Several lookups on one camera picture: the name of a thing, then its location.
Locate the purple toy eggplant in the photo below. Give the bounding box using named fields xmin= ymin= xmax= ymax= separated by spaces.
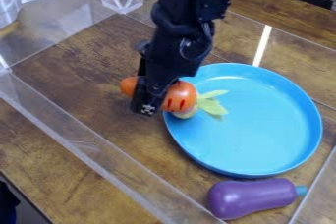
xmin=208 ymin=178 xmax=307 ymax=220

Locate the orange toy carrot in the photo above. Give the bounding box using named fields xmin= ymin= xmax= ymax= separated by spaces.
xmin=120 ymin=76 xmax=228 ymax=118

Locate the clear acrylic enclosure wall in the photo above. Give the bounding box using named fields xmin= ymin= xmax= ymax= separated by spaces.
xmin=0 ymin=0 xmax=336 ymax=224

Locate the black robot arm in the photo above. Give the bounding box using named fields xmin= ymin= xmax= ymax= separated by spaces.
xmin=129 ymin=0 xmax=231 ymax=116

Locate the blue round plastic tray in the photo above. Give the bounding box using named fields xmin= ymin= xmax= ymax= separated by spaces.
xmin=163 ymin=63 xmax=323 ymax=178

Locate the yellow toy lemon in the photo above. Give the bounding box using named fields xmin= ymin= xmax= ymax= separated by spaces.
xmin=171 ymin=107 xmax=199 ymax=119

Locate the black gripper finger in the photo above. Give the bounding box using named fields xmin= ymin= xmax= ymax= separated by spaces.
xmin=129 ymin=77 xmax=164 ymax=116

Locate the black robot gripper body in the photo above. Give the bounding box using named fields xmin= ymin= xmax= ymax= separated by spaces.
xmin=135 ymin=18 xmax=215 ymax=92

